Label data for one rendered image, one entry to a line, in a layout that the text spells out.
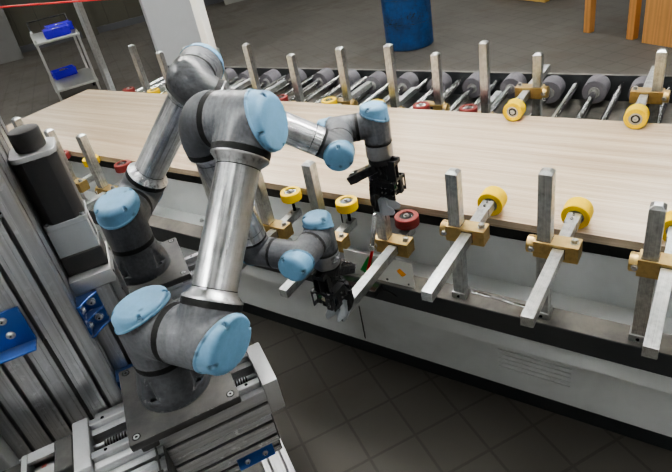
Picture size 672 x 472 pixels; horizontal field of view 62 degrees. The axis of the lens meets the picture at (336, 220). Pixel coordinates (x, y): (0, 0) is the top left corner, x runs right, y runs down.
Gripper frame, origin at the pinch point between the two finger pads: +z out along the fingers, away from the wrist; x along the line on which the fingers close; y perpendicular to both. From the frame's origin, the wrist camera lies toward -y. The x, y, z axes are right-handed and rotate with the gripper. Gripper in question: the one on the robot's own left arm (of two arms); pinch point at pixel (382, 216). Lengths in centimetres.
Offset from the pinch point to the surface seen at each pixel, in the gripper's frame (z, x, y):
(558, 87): 17, 152, 13
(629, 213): 10, 37, 61
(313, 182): -3.9, 6.3, -28.6
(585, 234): 11, 23, 52
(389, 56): -9, 115, -56
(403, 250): 15.7, 5.4, 2.4
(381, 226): 8.5, 6.1, -4.9
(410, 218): 9.9, 14.9, 0.9
